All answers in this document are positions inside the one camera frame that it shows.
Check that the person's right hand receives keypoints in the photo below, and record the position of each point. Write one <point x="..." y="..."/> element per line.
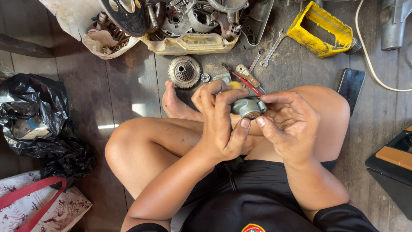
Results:
<point x="296" y="129"/>

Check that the person's left hand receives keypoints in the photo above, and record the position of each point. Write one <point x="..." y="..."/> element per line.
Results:
<point x="219" y="129"/>

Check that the grey metal carburetor part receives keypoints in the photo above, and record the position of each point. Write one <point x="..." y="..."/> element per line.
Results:
<point x="246" y="108"/>

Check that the small grey metal block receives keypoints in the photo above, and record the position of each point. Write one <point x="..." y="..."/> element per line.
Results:
<point x="222" y="77"/>

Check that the round toothed clutch gear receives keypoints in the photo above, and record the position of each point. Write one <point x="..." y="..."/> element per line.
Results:
<point x="184" y="72"/>

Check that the black shorts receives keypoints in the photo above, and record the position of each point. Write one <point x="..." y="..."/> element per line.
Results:
<point x="257" y="183"/>

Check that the black smartphone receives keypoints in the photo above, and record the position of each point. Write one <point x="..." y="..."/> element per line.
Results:
<point x="350" y="87"/>

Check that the person's left leg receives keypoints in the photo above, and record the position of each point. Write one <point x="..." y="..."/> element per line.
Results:
<point x="144" y="145"/>

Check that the long steel open spanner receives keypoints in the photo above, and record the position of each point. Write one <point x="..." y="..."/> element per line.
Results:
<point x="273" y="48"/>

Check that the cream tray of engine parts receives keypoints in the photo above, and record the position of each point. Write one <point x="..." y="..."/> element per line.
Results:
<point x="193" y="42"/>

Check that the cut yellow plastic canister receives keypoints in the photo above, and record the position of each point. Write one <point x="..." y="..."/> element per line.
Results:
<point x="317" y="40"/>

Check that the black shirt with badge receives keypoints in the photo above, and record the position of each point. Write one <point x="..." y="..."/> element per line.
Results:
<point x="244" y="219"/>

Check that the black and orange case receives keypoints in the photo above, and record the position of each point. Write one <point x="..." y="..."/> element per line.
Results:
<point x="392" y="170"/>

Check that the grey metal side cover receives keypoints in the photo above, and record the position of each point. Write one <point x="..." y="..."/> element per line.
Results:
<point x="254" y="22"/>

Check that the grey cast metal housing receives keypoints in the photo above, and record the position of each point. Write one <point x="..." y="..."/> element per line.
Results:
<point x="391" y="29"/>

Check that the black round engine cover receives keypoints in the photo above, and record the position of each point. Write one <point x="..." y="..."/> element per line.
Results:
<point x="127" y="17"/>

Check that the white bag of rusty bolts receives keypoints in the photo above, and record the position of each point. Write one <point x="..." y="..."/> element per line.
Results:
<point x="99" y="45"/>

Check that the crumpled black plastic bag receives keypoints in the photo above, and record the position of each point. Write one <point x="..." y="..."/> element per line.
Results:
<point x="35" y="106"/>

